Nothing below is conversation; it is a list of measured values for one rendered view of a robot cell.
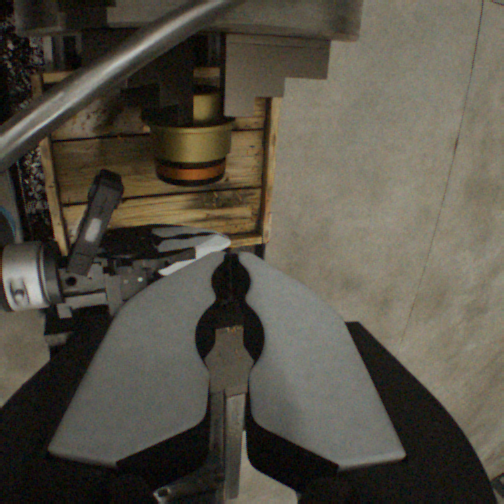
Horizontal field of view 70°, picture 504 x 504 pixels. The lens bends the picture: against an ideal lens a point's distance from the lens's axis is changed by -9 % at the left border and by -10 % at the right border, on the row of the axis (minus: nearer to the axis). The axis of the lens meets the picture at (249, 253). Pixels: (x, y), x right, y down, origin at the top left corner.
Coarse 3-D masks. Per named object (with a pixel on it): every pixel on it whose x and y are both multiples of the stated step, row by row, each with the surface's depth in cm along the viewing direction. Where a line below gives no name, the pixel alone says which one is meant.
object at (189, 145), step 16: (208, 96) 36; (208, 112) 37; (160, 128) 36; (176, 128) 35; (192, 128) 35; (208, 128) 36; (224, 128) 37; (160, 144) 37; (176, 144) 37; (192, 144) 37; (208, 144) 37; (224, 144) 39; (160, 160) 40; (176, 160) 38; (192, 160) 38; (208, 160) 38; (224, 160) 41; (160, 176) 40; (176, 176) 39; (192, 176) 39; (208, 176) 40
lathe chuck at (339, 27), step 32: (32, 0) 23; (128, 0) 21; (160, 0) 21; (256, 0) 22; (288, 0) 22; (320, 0) 24; (352, 0) 26; (32, 32) 24; (64, 32) 27; (224, 32) 38; (256, 32) 30; (288, 32) 25; (320, 32) 25; (352, 32) 28
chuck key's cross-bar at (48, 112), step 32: (192, 0) 13; (224, 0) 14; (160, 32) 13; (192, 32) 14; (96, 64) 12; (128, 64) 13; (64, 96) 12; (96, 96) 12; (0, 128) 11; (32, 128) 11; (0, 160) 11
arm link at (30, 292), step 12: (12, 252) 39; (24, 252) 39; (36, 252) 39; (12, 264) 38; (24, 264) 38; (36, 264) 39; (12, 276) 38; (24, 276) 38; (36, 276) 38; (12, 288) 38; (24, 288) 38; (36, 288) 39; (12, 300) 38; (24, 300) 39; (36, 300) 39; (48, 300) 41
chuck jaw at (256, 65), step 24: (240, 48) 35; (264, 48) 35; (288, 48) 36; (312, 48) 36; (240, 72) 36; (264, 72) 37; (288, 72) 37; (312, 72) 37; (240, 96) 37; (264, 96) 38
